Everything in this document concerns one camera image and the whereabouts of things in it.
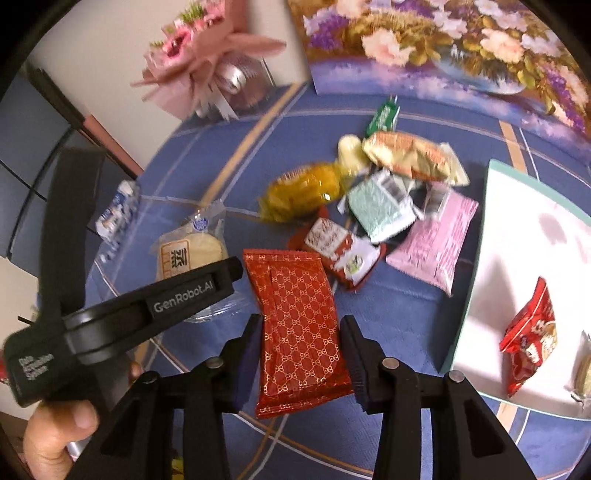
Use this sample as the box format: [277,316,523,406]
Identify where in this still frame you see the red white snack packet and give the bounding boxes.
[288,217,387,291]

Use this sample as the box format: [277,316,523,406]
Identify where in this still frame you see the blue white snack packet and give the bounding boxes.
[95,180,141,241]

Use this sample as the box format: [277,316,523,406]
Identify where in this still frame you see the silver black snack packet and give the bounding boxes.
[411,180,451,217]

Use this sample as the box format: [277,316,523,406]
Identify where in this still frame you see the pink flower bouquet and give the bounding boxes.
[130,0,287,121]

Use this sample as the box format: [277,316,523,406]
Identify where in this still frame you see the orange bread packet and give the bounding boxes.
[361,130,471,188]

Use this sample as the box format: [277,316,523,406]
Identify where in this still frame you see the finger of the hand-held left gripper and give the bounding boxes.
[37,147,108,325]
[65,257,244,356]

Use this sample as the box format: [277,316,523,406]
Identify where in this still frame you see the pale beige snack packet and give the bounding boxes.
[570,332,591,407]

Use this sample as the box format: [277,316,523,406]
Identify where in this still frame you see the round rice cracker packet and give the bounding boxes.
[150,205,229,282]

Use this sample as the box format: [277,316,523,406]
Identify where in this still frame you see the yellow snack packet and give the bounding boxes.
[257,161,354,224]

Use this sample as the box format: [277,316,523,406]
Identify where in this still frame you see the blue checked tablecloth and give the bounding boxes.
[88,83,591,480]

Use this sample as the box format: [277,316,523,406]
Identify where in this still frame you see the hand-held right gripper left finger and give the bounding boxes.
[81,314,263,480]

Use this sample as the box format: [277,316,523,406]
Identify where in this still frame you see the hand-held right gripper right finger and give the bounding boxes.
[339,315,539,480]

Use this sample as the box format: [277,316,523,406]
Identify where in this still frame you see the round pale pastry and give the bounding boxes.
[337,134,372,178]

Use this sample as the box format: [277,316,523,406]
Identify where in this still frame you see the red snack bag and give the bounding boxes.
[500,277,558,398]

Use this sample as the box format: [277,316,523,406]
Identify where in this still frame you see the mint green snack packet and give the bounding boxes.
[339,168,416,244]

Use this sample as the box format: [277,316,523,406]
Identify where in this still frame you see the red gold-patterned snack packet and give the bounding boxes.
[242,249,356,420]

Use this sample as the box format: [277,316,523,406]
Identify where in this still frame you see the person's left hand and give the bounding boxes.
[23,399,101,480]

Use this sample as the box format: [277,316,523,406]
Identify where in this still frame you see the flower painting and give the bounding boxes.
[286,0,591,139]

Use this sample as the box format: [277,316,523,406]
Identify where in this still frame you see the pink snack packet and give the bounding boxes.
[385,191,479,297]

